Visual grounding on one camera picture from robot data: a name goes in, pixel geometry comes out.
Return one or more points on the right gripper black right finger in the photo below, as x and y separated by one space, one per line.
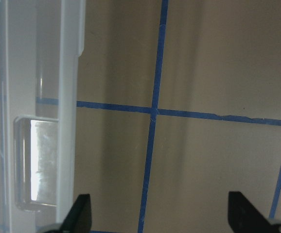
243 217

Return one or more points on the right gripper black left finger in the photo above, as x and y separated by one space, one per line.
79 218

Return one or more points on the clear plastic box lid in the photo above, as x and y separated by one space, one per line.
40 45

